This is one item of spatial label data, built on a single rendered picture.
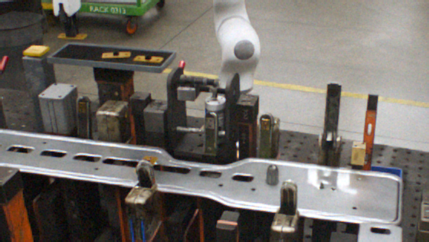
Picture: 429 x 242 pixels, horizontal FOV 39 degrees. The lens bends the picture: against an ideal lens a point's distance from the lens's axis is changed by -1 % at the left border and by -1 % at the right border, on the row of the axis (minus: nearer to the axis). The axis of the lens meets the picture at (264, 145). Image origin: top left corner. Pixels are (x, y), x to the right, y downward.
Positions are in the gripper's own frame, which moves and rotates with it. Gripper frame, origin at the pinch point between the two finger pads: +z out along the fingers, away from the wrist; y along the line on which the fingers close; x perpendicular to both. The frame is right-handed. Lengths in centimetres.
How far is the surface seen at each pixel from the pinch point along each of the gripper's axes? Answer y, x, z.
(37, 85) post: 1.5, -13.5, 18.6
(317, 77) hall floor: -258, 76, 125
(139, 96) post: 15.5, 24.2, 14.0
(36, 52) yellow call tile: 0.6, -12.4, 7.7
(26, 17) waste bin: -203, -118, 66
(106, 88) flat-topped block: 4.4, 10.4, 17.3
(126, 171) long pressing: 41, 27, 24
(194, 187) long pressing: 46, 46, 24
